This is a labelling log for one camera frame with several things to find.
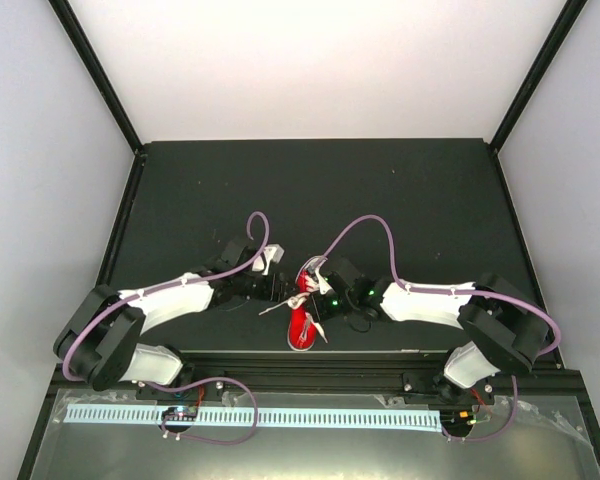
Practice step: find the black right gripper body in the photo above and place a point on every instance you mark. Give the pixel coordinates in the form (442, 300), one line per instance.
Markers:
(322, 312)

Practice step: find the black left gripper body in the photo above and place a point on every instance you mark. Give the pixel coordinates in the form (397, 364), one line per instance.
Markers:
(273, 291)

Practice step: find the white shoelace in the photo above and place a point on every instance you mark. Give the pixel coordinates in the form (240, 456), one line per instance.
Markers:
(304, 326)

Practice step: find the red canvas sneaker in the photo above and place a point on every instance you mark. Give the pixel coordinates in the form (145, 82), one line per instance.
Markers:
(303, 330)

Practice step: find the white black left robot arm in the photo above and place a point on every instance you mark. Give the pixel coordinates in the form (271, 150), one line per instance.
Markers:
(100, 345)

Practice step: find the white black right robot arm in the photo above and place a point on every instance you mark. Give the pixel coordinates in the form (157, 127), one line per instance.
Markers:
(505, 334)

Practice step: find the left controller circuit board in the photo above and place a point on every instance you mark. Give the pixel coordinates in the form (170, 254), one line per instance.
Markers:
(180, 413)

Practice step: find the controller circuit board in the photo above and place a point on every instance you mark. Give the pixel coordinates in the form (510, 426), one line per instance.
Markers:
(461, 417)
(180, 413)

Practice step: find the right controller circuit board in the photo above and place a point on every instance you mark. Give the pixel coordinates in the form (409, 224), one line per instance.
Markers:
(461, 417)

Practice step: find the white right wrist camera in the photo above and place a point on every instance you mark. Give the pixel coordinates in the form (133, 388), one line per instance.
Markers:
(315, 281)

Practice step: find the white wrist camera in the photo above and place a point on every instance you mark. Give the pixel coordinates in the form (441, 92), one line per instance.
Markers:
(272, 254)
(315, 281)

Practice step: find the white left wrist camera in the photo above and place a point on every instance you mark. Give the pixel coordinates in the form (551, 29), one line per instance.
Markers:
(272, 254)

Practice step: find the black front mounting rail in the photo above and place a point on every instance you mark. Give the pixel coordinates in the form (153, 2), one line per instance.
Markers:
(415, 377)

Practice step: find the black frame rail left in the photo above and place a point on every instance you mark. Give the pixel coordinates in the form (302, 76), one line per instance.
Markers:
(104, 274)

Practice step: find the white slotted cable duct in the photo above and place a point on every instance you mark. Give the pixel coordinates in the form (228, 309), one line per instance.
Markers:
(263, 417)

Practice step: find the black aluminium frame post left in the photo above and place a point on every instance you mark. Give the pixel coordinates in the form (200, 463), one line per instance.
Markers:
(81, 44)

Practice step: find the black aluminium frame post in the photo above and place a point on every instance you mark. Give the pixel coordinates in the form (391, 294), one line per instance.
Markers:
(552, 44)
(81, 44)

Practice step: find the black aluminium frame post right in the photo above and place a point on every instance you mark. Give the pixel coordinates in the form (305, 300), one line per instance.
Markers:
(552, 44)

